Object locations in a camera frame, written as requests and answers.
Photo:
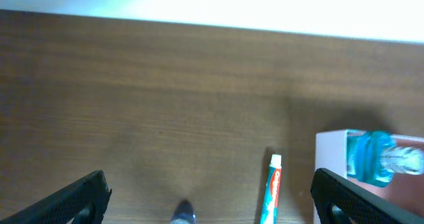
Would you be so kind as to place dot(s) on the clear purple spray bottle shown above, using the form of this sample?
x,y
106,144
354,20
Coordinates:
x,y
184,213

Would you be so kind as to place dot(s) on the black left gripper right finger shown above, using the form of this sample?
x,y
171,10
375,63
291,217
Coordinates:
x,y
338,200

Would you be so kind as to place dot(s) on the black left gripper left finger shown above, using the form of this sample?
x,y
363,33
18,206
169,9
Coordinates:
x,y
83,201

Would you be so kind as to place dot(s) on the blue mouthwash bottle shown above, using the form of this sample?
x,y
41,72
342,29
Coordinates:
x,y
374,157

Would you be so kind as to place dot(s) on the red green toothpaste tube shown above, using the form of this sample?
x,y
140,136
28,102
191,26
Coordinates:
x,y
272,189

